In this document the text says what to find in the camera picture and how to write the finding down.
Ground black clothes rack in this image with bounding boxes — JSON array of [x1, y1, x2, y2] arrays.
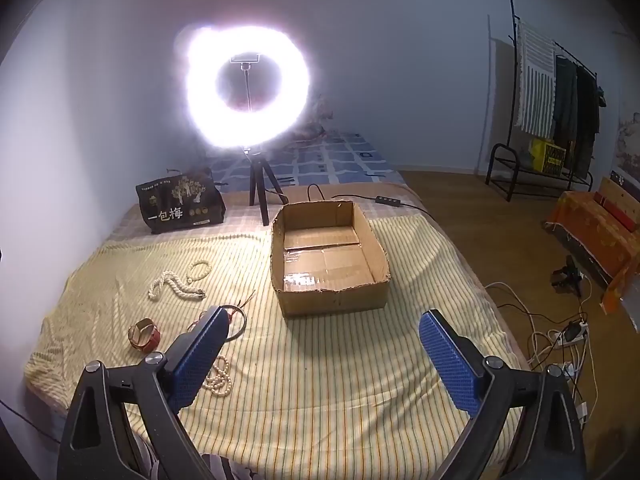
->
[[485, 14, 606, 200]]

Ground yellow striped bed cloth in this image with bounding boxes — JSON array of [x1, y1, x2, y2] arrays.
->
[[24, 216, 520, 479]]

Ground open cardboard box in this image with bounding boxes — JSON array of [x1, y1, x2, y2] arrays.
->
[[270, 200, 390, 318]]

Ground bright ring light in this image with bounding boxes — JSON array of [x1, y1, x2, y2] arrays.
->
[[176, 25, 311, 148]]

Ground phone holder clamp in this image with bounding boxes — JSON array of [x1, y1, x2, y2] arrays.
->
[[229, 52, 260, 70]]

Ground blue white patterned quilt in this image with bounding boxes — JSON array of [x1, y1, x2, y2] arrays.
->
[[206, 131, 404, 192]]

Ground black light cable with controller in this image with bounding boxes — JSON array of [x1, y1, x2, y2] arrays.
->
[[306, 182, 432, 216]]

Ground thick white pearl necklace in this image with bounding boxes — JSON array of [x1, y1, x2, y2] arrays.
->
[[147, 270, 206, 304]]

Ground dark hanging clothes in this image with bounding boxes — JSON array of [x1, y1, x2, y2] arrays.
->
[[553, 56, 606, 159]]

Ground black plum snack bag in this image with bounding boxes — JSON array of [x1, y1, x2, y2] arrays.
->
[[136, 169, 226, 234]]

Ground orange cloth covered box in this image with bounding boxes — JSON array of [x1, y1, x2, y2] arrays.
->
[[544, 174, 639, 313]]

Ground landscape painting scroll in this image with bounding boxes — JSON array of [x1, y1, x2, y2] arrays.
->
[[616, 112, 640, 181]]

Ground black tripod stand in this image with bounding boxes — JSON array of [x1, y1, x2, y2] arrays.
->
[[243, 148, 288, 226]]

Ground red leather watch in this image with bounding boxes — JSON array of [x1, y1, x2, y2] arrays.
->
[[127, 318, 162, 353]]

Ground yellow black box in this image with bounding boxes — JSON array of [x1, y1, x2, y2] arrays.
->
[[528, 138, 566, 177]]

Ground pink checkered bed sheet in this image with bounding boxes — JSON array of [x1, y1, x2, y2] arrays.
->
[[106, 182, 435, 245]]

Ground black device on floor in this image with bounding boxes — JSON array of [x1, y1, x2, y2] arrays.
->
[[550, 255, 582, 298]]

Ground white striped hanging garment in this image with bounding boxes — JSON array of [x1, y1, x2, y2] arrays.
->
[[515, 20, 556, 139]]

